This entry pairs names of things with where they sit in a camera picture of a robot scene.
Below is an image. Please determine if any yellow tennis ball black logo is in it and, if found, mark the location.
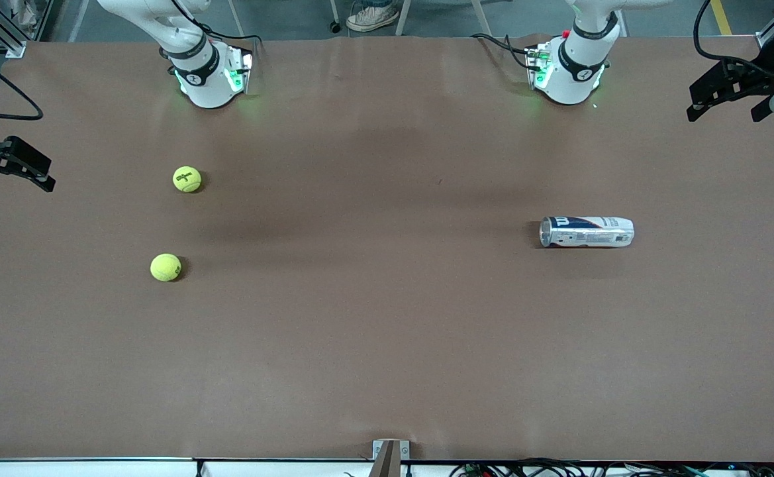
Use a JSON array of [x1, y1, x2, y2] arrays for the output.
[[173, 166, 202, 193]]

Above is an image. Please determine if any black left base cable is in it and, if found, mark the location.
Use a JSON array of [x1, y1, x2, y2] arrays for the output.
[[471, 33, 541, 72]]

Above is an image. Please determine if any beige sneaker shoe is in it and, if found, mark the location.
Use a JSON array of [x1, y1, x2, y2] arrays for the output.
[[346, 0, 401, 32]]

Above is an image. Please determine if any black right base cable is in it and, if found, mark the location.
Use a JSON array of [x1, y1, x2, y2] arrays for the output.
[[169, 0, 265, 50]]

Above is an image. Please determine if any grey metal camera bracket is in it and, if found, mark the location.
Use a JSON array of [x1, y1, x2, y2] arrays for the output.
[[372, 439, 411, 477]]

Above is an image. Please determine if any black base cable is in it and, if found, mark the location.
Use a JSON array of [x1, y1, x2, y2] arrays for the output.
[[471, 33, 541, 72], [169, 0, 265, 50]]

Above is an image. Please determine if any clear tennis ball can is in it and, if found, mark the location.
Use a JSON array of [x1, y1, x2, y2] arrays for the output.
[[539, 215, 635, 249]]

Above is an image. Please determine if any tangled black cable bundle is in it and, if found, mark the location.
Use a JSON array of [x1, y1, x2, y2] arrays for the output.
[[450, 457, 774, 477]]

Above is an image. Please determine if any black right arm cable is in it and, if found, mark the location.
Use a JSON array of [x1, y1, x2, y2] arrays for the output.
[[0, 43, 44, 122]]

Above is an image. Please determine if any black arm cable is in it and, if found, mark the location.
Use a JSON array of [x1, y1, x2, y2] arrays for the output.
[[693, 0, 774, 83], [0, 43, 44, 122]]

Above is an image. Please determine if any brown paper table cover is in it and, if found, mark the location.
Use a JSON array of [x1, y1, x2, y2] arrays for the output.
[[0, 34, 774, 463]]

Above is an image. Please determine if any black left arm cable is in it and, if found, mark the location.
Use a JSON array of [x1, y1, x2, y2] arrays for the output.
[[693, 0, 774, 83]]

